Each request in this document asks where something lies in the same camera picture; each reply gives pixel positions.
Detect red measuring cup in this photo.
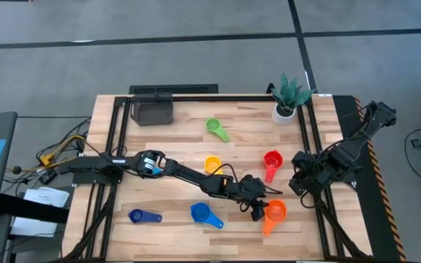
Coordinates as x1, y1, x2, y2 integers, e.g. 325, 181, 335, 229
262, 149, 284, 183

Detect medium blue measuring cup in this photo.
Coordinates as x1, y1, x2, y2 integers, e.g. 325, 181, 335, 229
190, 202, 224, 230

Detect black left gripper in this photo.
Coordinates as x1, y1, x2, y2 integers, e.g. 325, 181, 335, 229
228, 174, 270, 223

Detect green measuring cup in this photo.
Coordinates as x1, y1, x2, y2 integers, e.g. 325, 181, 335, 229
205, 117, 231, 143

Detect small black power box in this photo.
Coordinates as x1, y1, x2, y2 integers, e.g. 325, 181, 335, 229
38, 169, 58, 186

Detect orange measuring cup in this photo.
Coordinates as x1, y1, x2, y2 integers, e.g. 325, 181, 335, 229
262, 199, 288, 237

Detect potted green plant white pot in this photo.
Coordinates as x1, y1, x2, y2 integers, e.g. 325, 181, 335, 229
270, 72, 317, 126

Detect black mat with hazard stripe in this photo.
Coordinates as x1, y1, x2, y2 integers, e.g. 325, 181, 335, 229
333, 95, 409, 262

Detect dark grey basket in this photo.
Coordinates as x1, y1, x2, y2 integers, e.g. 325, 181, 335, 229
129, 92, 175, 127

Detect black cable bundle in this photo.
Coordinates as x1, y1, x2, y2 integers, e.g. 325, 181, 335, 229
4, 116, 93, 186

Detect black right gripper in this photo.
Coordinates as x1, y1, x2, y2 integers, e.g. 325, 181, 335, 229
288, 151, 325, 197

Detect yellow measuring cup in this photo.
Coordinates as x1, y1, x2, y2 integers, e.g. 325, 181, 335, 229
204, 156, 229, 183

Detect small dark blue measuring cup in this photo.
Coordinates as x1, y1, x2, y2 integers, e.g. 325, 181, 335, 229
128, 208, 163, 224

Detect black floor vent grille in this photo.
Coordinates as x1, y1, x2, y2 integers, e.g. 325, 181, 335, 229
129, 83, 219, 95

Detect white paper sheets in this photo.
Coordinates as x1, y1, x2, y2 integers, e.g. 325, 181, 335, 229
10, 186, 71, 238

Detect black aluminium table frame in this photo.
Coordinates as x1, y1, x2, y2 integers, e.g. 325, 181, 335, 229
62, 94, 371, 262

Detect yellow cable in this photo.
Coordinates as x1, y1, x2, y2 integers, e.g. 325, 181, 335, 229
31, 134, 87, 172

